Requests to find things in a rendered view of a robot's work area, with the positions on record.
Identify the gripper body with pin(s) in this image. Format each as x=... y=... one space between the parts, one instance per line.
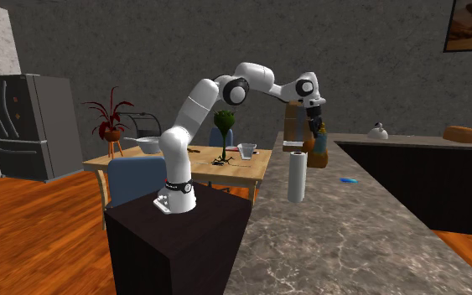
x=314 y=115

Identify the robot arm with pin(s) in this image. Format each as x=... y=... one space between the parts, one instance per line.
x=186 y=118

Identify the brown box appliance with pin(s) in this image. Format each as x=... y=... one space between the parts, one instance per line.
x=295 y=122

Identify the amber bottle with blue label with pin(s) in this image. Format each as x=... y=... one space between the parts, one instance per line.
x=320 y=149

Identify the white paper towel roll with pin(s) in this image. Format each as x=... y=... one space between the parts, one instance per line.
x=297 y=175

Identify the white kettle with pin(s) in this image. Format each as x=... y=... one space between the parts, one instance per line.
x=378 y=132

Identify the small blue flat object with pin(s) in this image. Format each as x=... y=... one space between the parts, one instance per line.
x=348 y=180

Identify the clear glass cup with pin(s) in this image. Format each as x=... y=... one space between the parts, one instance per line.
x=246 y=150

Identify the wooden dining table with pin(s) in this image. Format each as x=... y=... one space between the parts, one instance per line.
x=243 y=165

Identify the green plant sculpture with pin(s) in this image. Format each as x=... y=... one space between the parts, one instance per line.
x=223 y=130

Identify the blue chair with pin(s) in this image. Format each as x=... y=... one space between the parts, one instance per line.
x=216 y=139
x=135 y=179

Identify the brown bread loaf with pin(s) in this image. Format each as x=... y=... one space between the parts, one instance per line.
x=459 y=134

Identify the grey metal bowl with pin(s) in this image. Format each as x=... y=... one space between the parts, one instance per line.
x=149 y=143

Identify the dark robot stand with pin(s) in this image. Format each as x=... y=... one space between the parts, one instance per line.
x=170 y=249

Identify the red potted plant on stool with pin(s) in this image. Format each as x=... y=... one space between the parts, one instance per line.
x=110 y=122

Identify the grey refrigerator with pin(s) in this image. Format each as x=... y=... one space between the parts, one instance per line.
x=35 y=126

